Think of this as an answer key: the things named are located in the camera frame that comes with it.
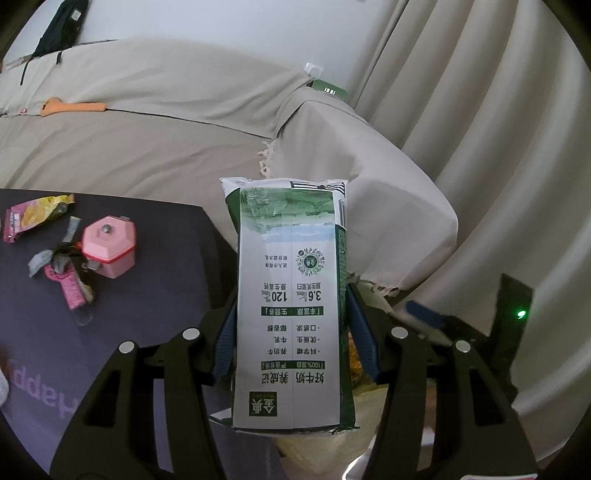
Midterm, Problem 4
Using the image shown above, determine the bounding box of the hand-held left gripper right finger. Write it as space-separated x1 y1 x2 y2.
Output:
346 282 539 480

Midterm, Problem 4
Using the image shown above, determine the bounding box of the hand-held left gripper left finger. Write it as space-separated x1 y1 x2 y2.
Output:
50 295 241 480

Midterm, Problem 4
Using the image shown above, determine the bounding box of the pink toy pot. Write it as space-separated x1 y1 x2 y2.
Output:
81 215 138 279

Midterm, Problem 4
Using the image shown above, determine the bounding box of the purple tablecloth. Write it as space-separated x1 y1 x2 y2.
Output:
0 188 287 480

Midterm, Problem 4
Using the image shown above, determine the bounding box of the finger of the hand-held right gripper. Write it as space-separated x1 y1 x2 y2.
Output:
404 300 467 330

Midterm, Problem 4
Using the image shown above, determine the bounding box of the grey white curtain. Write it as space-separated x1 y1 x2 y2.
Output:
348 0 591 425

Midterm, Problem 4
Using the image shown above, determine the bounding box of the green flat device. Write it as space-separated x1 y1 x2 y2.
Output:
311 78 348 99

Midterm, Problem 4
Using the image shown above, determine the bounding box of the black backpack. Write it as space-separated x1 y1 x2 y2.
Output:
18 0 90 86

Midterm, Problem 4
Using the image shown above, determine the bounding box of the yellow pink snack wrapper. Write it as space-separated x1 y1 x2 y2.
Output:
2 194 75 244

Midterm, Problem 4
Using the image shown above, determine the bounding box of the dark wrapper scrap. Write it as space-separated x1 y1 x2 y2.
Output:
50 242 84 273

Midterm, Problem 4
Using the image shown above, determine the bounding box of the torn pink toy packaging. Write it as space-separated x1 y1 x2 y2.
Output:
44 263 95 311

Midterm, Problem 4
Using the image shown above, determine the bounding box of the orange back scratcher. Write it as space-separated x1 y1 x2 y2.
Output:
39 97 108 117

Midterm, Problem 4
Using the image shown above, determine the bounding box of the green white milk carton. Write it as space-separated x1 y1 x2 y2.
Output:
210 176 360 435

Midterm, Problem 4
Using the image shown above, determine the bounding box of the grey covered sofa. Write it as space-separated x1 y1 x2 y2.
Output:
0 39 458 289

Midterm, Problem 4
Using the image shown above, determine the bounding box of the grey blue wrapper scrap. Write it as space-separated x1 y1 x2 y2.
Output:
28 248 55 280

